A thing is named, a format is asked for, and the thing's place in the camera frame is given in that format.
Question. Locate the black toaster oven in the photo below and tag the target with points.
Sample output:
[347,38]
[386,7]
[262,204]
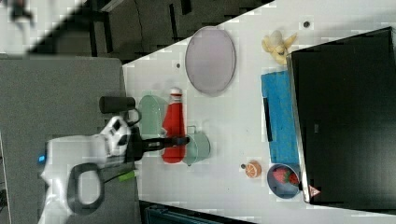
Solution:
[344,95]

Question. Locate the red toy strawberry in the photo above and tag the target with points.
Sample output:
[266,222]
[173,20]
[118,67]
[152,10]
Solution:
[281,175]
[293,179]

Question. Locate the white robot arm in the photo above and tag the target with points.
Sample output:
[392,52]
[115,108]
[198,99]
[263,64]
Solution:
[74,166]

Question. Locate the toy orange slice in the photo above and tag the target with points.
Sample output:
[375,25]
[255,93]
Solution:
[253,169]

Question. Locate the red plush ketchup bottle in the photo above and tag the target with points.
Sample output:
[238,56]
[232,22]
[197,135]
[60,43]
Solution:
[173,123]

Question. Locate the plush peeled banana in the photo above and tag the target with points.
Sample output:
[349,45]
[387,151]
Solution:
[277,46]

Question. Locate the black cylinder wrist camera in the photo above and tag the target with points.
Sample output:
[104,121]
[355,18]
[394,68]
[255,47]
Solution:
[112,104]

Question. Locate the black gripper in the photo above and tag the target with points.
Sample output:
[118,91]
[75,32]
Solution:
[136,145]

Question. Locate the green measuring cup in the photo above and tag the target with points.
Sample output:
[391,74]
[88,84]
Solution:
[198,149]

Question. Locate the blue bowl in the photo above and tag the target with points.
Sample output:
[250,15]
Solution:
[287,190]

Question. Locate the black oven door handle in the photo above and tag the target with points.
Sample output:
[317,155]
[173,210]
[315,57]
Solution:
[267,120]

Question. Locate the grey round plate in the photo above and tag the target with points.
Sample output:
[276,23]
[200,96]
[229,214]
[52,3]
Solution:
[210,60]

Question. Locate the green oval colander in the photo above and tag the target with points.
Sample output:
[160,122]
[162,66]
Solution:
[152,108]

